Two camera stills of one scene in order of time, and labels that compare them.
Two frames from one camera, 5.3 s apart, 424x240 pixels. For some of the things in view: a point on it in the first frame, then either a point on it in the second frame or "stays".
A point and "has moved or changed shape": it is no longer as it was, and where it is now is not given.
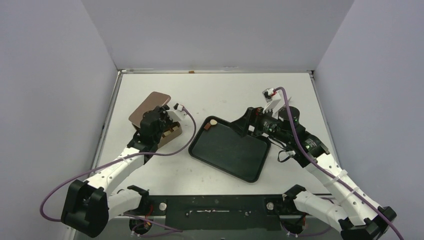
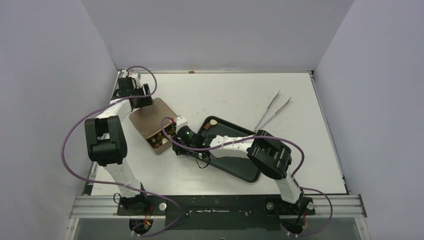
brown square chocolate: (207, 126) stays
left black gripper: (163, 113) -> (146, 101)
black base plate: (251, 212) stays
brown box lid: (154, 100) has moved or changed shape
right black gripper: (251, 120) -> (178, 145)
